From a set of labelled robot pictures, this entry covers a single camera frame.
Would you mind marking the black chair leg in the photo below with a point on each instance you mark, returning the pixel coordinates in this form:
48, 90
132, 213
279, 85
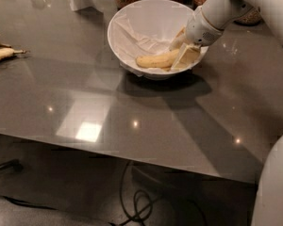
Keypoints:
11, 165

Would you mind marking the glass jar of beans right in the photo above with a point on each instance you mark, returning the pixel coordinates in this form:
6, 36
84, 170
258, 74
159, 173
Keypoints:
250, 18

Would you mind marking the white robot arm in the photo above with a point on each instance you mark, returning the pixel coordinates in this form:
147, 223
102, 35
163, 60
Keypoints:
268, 208

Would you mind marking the yellow banana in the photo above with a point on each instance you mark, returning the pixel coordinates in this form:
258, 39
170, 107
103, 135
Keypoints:
167, 69
158, 61
10, 52

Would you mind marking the white bowl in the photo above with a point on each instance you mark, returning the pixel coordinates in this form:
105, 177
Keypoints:
163, 17

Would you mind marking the white paper liner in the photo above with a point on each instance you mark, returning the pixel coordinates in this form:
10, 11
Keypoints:
127, 43

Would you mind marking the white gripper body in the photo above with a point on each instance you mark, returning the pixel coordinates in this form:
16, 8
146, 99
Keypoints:
200, 31

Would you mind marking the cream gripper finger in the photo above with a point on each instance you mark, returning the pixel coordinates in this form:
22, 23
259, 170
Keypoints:
179, 39
187, 54

